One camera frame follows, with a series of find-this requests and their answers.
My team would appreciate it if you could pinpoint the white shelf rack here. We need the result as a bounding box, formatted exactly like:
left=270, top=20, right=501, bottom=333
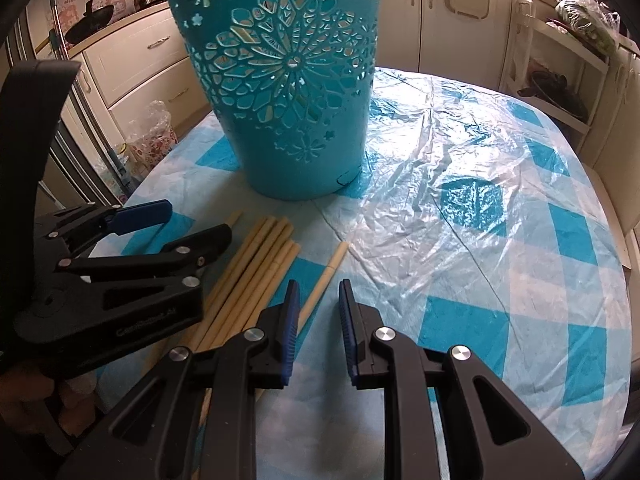
left=500, top=0, right=614, bottom=136

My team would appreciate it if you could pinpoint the cream corner cabinet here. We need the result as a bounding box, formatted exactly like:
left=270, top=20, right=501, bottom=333
left=575, top=35, right=640, bottom=271

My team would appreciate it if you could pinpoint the black wok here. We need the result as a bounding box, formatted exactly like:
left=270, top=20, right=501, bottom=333
left=65, top=0, right=117, bottom=44

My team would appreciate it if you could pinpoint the person's left hand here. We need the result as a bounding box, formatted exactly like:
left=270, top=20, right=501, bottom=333
left=0, top=362, right=99, bottom=438

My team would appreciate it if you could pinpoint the floral item in plastic bag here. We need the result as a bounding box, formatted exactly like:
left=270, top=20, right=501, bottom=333
left=122, top=100, right=179, bottom=184

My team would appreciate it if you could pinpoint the cream drawer cabinet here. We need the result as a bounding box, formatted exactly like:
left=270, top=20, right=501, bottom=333
left=65, top=2, right=211, bottom=171

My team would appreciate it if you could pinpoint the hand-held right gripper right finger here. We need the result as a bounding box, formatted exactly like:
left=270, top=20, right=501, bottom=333
left=338, top=279, right=587, bottom=480

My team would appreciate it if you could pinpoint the clear plastic table cover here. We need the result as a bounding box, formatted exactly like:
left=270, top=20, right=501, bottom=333
left=320, top=67, right=601, bottom=341

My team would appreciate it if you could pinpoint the teal cutout plastic basket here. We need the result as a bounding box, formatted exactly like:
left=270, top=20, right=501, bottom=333
left=165, top=0, right=384, bottom=202

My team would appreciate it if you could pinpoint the grey metal appliance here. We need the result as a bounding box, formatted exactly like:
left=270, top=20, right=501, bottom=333
left=0, top=10, right=126, bottom=211

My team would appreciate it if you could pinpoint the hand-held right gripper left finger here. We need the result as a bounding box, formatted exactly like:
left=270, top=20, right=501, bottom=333
left=55, top=279, right=302, bottom=480

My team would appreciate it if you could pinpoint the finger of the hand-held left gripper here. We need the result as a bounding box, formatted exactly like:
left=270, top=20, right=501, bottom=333
left=56, top=224, right=234, bottom=317
left=34, top=199, right=174, bottom=257

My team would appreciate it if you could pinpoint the plastic bag of vegetables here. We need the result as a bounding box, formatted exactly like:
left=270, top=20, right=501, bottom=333
left=552, top=0, right=623, bottom=56

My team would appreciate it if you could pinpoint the mop pole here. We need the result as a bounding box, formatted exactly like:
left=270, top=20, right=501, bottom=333
left=46, top=0, right=69, bottom=57

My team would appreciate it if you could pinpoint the pile of beige chopsticks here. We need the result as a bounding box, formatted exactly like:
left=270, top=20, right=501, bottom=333
left=140, top=211, right=302, bottom=428

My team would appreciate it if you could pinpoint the long beige chopstick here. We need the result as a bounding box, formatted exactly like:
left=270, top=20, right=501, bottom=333
left=299, top=241, right=349, bottom=322

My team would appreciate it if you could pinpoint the cream door cabinet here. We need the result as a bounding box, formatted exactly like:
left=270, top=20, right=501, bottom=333
left=377, top=0, right=516, bottom=93

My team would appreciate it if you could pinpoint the blue checked tablecloth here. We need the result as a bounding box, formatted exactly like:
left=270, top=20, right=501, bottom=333
left=92, top=67, right=633, bottom=480

